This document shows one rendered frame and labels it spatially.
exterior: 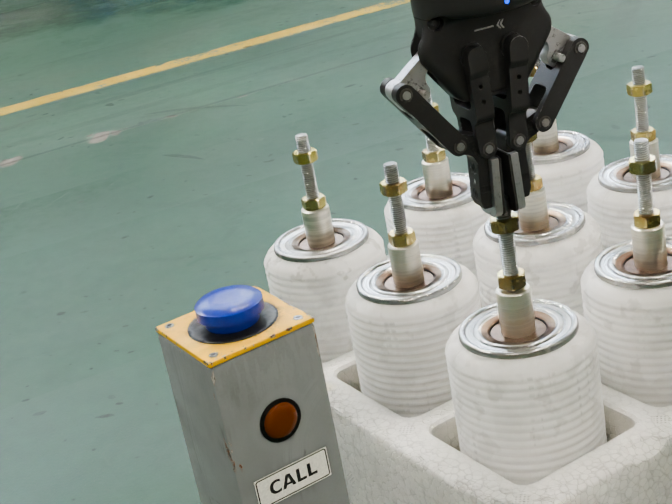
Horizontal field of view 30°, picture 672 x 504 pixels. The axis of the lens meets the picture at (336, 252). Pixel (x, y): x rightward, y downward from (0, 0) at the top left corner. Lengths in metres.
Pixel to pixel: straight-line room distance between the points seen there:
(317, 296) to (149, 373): 0.49
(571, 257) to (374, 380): 0.17
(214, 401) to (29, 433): 0.67
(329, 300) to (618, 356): 0.23
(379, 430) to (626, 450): 0.17
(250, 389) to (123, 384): 0.70
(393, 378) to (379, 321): 0.05
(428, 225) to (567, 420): 0.27
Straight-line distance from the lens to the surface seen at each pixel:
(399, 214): 0.87
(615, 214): 1.00
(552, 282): 0.92
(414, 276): 0.88
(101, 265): 1.74
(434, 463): 0.82
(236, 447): 0.72
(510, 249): 0.78
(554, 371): 0.77
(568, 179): 1.07
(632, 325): 0.84
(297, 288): 0.96
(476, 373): 0.78
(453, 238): 1.01
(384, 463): 0.86
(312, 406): 0.74
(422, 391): 0.88
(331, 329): 0.97
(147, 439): 1.28
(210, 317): 0.71
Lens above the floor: 0.62
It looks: 23 degrees down
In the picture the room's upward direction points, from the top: 11 degrees counter-clockwise
